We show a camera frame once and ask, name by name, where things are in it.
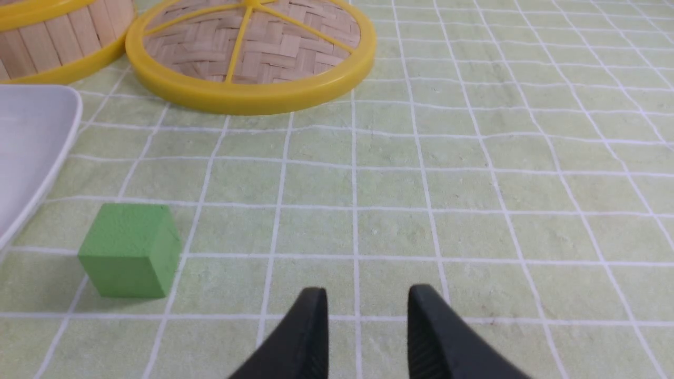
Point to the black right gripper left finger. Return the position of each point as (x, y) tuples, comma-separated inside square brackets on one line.
[(299, 345)]

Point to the green foam cube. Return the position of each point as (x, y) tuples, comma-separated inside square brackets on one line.
[(132, 251)]

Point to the green checkered tablecloth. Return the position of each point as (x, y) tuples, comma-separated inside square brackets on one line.
[(515, 155)]

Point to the white square plate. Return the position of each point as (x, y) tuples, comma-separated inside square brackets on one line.
[(39, 124)]

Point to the bamboo steamer basket yellow rim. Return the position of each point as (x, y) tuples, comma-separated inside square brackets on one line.
[(60, 42)]

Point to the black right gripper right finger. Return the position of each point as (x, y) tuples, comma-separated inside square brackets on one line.
[(441, 345)]

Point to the bamboo steamer lid yellow rim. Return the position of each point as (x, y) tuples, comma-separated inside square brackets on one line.
[(251, 57)]

